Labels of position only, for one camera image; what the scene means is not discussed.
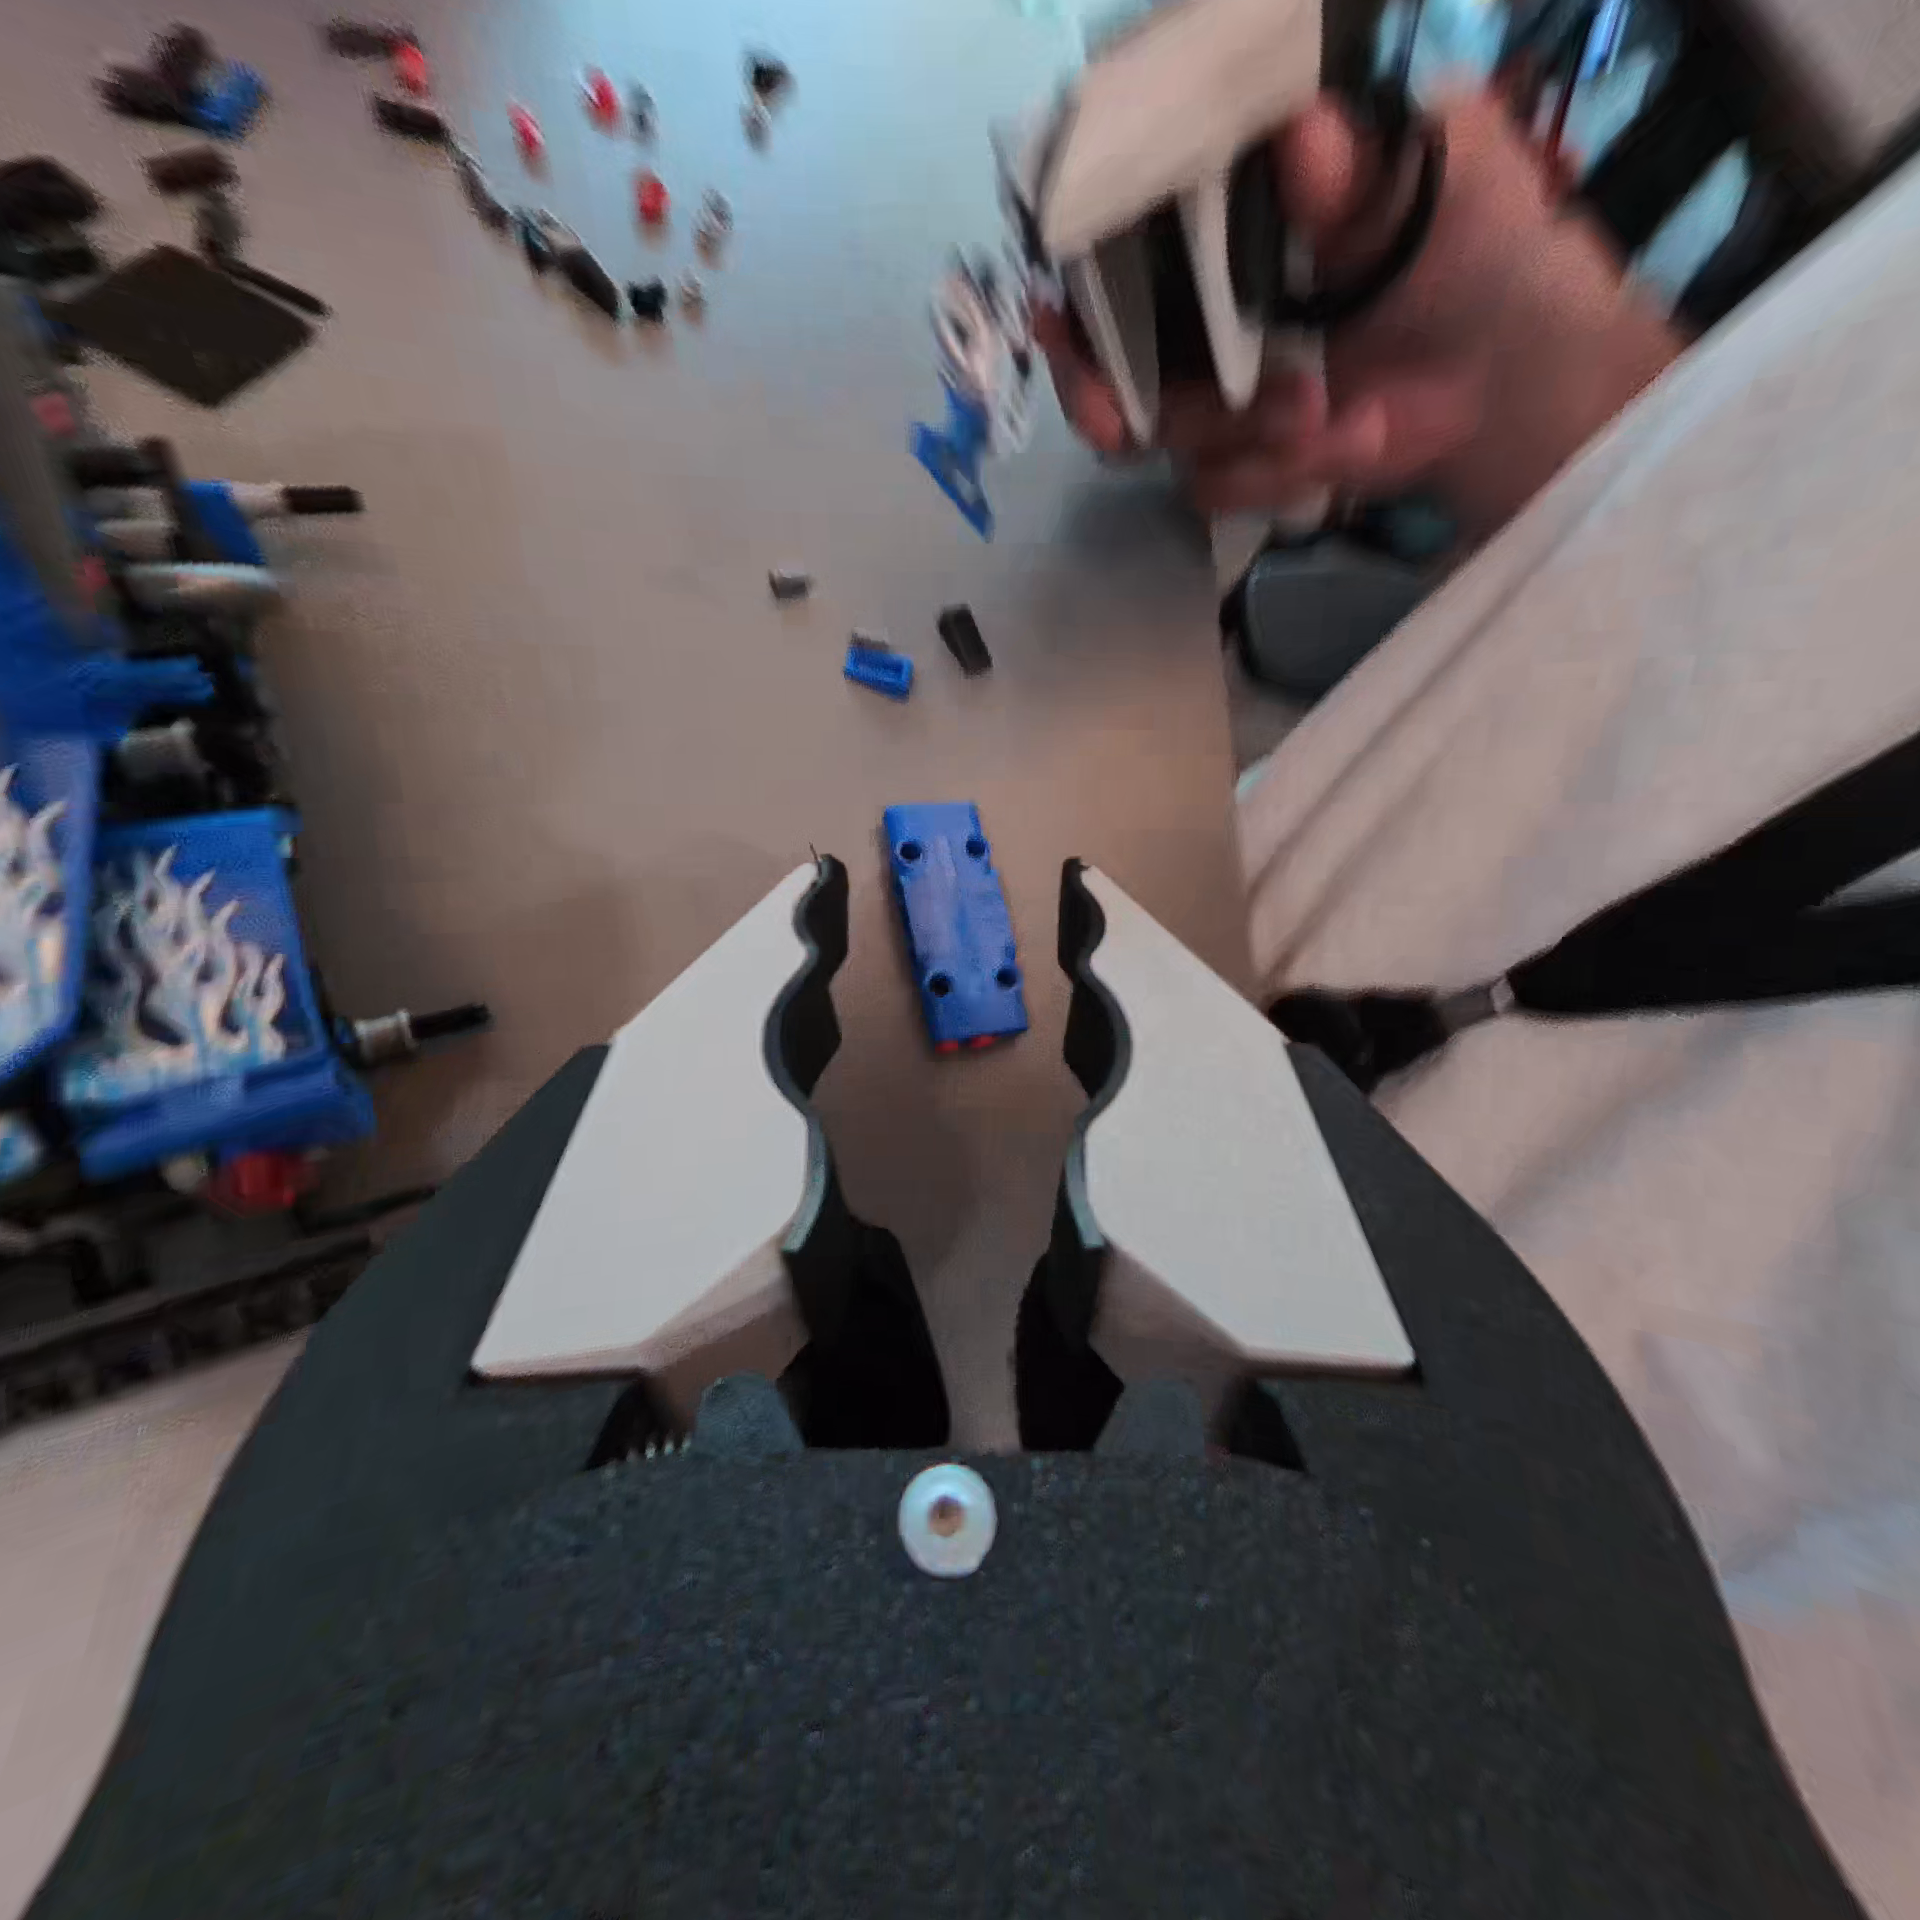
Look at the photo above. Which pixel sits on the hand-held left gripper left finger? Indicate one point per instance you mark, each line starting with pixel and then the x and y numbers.
pixel 645 1200

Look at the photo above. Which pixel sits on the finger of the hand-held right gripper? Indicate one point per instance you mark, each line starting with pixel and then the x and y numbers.
pixel 1184 120
pixel 1133 330

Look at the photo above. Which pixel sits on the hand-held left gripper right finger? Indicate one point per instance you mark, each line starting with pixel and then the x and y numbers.
pixel 1244 1200

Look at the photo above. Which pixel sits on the blue lego panel piece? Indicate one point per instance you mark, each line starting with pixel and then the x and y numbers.
pixel 956 923

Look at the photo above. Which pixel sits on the black lego grille piece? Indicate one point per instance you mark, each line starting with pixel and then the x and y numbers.
pixel 966 638

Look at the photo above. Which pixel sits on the blue lego slope piece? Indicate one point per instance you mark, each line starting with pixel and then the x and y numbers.
pixel 879 666

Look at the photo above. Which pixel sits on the pile of small lego pieces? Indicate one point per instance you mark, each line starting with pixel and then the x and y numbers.
pixel 647 196

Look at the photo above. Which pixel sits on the blue black lego truck model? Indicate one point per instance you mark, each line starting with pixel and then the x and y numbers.
pixel 195 974

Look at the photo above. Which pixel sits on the person's right hand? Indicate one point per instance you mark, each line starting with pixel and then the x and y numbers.
pixel 1425 398

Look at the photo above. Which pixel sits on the black square flat panel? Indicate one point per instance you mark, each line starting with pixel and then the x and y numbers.
pixel 182 323

